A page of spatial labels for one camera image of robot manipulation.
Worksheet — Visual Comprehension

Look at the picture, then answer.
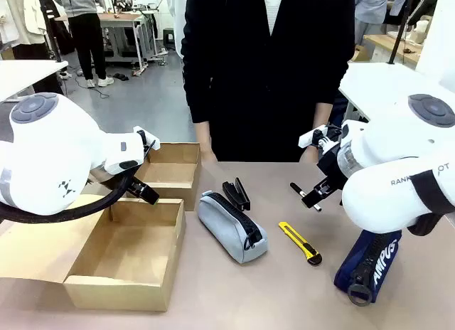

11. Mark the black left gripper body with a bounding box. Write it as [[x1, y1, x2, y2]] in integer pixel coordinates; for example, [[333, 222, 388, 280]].
[[127, 176, 144, 196]]

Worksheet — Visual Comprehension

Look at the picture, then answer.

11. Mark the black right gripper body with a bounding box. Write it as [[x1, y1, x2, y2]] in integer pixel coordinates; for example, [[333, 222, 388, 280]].
[[315, 144, 344, 189]]

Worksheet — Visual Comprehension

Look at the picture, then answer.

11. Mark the black marker pen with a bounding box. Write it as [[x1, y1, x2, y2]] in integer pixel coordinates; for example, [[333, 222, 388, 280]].
[[289, 182, 323, 213]]

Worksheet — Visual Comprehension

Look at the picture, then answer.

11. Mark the yellow utility knife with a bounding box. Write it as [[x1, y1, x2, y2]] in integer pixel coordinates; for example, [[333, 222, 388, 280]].
[[278, 221, 323, 267]]

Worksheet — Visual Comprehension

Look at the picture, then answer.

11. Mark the black stapler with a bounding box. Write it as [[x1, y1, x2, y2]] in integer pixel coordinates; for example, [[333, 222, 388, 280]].
[[222, 176, 252, 212]]

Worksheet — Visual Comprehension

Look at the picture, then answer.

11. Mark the grey campus pencil case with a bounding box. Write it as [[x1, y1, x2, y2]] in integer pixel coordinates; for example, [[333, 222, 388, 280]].
[[197, 190, 269, 265]]

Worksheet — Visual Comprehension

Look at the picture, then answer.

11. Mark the navy campus pencil case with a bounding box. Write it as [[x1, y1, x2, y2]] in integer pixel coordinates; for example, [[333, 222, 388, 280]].
[[333, 228, 404, 307]]

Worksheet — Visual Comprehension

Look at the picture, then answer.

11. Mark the person's left forearm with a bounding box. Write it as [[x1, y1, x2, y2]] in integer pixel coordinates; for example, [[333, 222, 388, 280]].
[[311, 102, 333, 130]]

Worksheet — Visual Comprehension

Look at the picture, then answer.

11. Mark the person's right forearm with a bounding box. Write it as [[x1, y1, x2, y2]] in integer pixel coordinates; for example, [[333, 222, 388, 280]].
[[194, 119, 214, 154]]

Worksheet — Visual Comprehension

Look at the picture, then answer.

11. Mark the open cardboard box with flap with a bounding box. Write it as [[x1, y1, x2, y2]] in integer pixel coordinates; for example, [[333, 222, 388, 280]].
[[0, 193, 187, 312], [132, 142, 203, 212]]

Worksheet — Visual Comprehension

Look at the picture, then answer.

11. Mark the person's left hand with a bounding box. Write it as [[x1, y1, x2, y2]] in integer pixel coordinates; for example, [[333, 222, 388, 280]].
[[299, 144, 321, 164]]

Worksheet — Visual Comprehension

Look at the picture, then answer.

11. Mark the person's right hand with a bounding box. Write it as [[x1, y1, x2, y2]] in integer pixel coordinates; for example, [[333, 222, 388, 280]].
[[198, 149, 219, 164]]

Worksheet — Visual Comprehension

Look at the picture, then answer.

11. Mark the person in black jacket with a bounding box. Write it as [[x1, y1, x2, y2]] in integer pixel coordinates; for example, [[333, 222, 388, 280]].
[[180, 0, 356, 164]]

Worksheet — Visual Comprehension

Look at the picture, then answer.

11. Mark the wooden background desk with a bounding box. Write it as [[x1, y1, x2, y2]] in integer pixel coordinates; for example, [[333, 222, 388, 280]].
[[362, 33, 424, 66]]

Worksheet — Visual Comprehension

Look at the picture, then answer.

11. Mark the white side table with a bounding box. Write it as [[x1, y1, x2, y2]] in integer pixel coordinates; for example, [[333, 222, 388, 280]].
[[0, 59, 69, 104]]

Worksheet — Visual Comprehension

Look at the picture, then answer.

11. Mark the black slanted pole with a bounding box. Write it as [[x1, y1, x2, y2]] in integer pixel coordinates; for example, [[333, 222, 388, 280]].
[[387, 0, 417, 65]]

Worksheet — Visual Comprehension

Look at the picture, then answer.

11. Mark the background workbench with wooden top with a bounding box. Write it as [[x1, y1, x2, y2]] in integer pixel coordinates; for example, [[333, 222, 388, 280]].
[[55, 8, 160, 77]]

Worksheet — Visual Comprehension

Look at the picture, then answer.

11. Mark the person in grey hoodie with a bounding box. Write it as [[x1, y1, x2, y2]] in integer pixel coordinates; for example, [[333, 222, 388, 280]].
[[48, 0, 115, 89]]

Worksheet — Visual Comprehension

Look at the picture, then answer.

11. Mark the person in light blue shirt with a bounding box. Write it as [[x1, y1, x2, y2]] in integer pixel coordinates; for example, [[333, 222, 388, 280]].
[[353, 0, 410, 46]]

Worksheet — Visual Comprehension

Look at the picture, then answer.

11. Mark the black tripod pole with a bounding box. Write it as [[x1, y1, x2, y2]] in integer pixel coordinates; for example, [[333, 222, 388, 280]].
[[35, 0, 64, 63]]

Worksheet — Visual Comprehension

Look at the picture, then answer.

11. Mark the person in white coat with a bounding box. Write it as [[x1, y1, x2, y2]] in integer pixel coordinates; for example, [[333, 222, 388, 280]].
[[0, 0, 50, 61]]

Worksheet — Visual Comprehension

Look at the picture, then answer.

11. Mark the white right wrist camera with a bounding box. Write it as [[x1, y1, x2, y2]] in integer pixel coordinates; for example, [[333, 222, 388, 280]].
[[297, 123, 343, 150]]

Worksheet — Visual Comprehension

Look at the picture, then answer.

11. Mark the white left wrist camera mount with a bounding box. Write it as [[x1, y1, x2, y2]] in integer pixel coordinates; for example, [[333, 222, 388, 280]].
[[132, 125, 161, 162]]

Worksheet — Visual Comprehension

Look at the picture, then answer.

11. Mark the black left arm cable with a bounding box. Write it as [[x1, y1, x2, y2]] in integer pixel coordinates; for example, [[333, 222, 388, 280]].
[[0, 173, 134, 225]]

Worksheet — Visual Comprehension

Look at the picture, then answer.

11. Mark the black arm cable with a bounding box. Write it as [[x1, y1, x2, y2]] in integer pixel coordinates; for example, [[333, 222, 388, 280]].
[[0, 173, 134, 225], [406, 211, 444, 237]]

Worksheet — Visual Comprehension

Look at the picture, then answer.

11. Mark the white table with grey frame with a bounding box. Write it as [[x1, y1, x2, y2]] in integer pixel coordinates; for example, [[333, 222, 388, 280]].
[[338, 61, 445, 127]]

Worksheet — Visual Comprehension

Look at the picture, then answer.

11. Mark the black strap on right arm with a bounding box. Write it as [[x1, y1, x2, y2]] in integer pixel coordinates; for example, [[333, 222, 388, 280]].
[[408, 169, 455, 215]]

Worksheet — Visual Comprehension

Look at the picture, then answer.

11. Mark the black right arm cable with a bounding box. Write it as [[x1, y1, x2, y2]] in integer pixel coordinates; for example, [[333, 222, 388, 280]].
[[406, 211, 444, 237]]

